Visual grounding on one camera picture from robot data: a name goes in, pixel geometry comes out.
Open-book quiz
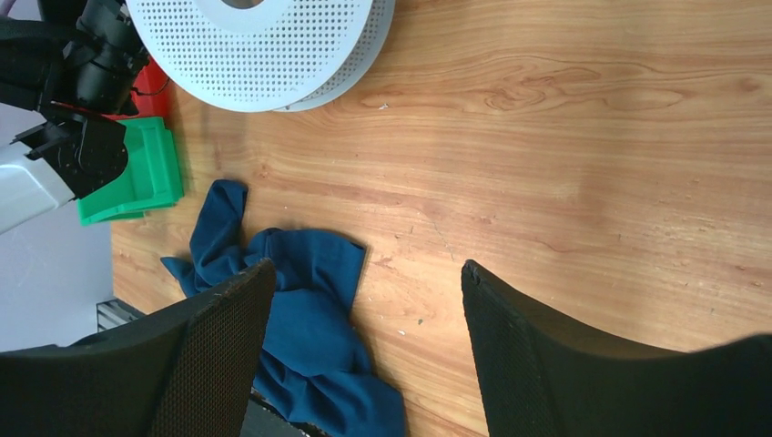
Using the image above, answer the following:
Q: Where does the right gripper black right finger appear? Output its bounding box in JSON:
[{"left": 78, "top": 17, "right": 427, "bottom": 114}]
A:
[{"left": 461, "top": 260, "right": 771, "bottom": 436}]

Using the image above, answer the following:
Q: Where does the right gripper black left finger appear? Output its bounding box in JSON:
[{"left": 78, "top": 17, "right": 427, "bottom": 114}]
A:
[{"left": 1, "top": 260, "right": 276, "bottom": 436}]

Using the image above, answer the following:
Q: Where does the white cable spool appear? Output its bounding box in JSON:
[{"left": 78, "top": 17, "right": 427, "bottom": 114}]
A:
[{"left": 127, "top": 0, "right": 396, "bottom": 113}]

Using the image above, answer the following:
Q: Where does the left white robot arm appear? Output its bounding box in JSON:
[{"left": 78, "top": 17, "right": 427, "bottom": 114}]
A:
[{"left": 1, "top": 0, "right": 149, "bottom": 232}]

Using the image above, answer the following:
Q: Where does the blue cloth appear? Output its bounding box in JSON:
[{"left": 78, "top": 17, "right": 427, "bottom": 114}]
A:
[{"left": 162, "top": 179, "right": 407, "bottom": 436}]

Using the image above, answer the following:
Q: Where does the green plastic bin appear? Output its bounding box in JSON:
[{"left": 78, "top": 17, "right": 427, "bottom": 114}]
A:
[{"left": 77, "top": 117, "right": 184, "bottom": 226}]

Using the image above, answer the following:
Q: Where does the red plastic bin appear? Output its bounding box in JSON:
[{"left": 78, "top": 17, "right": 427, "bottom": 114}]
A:
[{"left": 108, "top": 58, "right": 171, "bottom": 120}]

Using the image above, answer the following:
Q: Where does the aluminium rail frame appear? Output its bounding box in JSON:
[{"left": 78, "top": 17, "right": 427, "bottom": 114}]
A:
[{"left": 96, "top": 299, "right": 145, "bottom": 332}]

